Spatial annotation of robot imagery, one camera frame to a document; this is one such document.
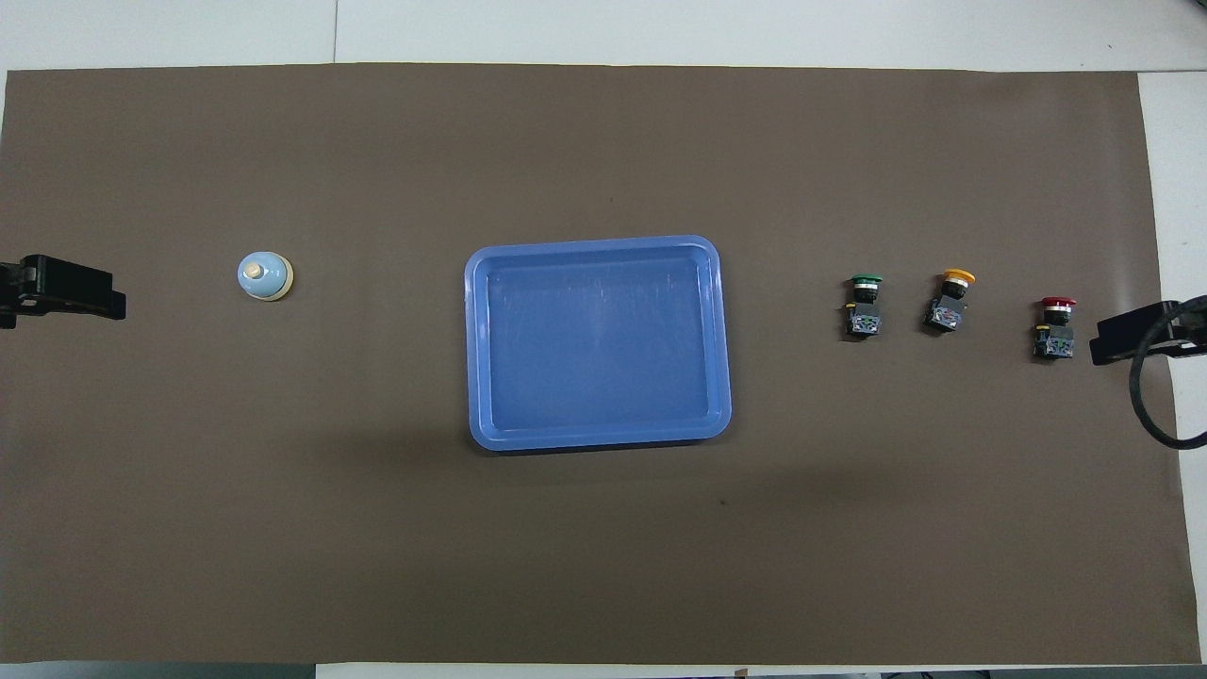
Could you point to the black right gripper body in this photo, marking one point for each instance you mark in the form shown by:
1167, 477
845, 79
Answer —
1160, 325

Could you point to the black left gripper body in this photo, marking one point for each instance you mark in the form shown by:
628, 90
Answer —
57, 283

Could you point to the red push button switch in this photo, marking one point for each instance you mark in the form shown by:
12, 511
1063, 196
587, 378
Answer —
1054, 344

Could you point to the light blue desk bell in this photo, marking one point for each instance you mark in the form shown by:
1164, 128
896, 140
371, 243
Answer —
266, 278

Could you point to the yellow push button switch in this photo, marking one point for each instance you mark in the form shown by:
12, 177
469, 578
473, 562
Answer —
943, 314

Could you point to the green push button switch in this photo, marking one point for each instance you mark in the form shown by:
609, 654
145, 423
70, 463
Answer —
864, 321

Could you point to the blue plastic tray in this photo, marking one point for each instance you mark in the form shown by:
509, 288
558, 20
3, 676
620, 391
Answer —
566, 377

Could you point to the brown table mat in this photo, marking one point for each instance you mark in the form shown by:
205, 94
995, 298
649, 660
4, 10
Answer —
283, 519

